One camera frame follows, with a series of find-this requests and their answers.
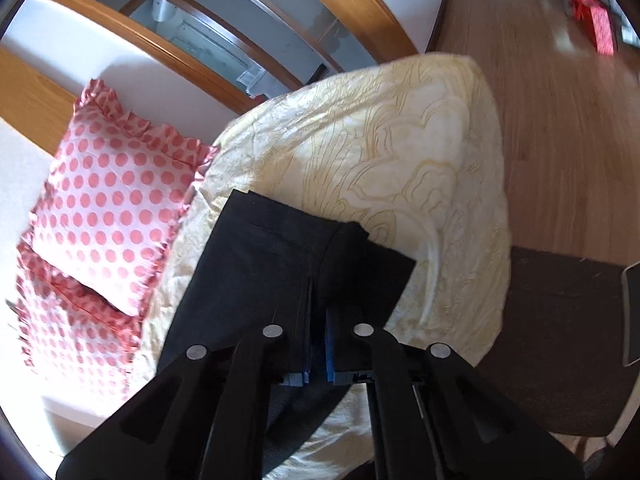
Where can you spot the dark floor mat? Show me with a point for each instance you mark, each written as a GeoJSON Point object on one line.
{"type": "Point", "coordinates": [560, 320]}

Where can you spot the pink polka dot pillow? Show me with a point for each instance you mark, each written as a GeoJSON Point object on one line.
{"type": "Point", "coordinates": [70, 325]}
{"type": "Point", "coordinates": [110, 185]}

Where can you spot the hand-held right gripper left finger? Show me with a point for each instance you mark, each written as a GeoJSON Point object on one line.
{"type": "Point", "coordinates": [300, 379]}

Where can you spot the wooden headboard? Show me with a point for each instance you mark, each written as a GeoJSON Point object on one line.
{"type": "Point", "coordinates": [30, 95]}

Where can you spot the red gift bag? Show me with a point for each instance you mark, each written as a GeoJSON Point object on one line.
{"type": "Point", "coordinates": [595, 20]}

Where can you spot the yellow patterned bed sheet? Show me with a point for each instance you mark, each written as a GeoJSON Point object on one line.
{"type": "Point", "coordinates": [400, 150]}

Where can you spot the black pants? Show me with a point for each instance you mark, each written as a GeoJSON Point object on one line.
{"type": "Point", "coordinates": [260, 270]}

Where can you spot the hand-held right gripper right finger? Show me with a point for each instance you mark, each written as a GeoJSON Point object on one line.
{"type": "Point", "coordinates": [330, 355]}

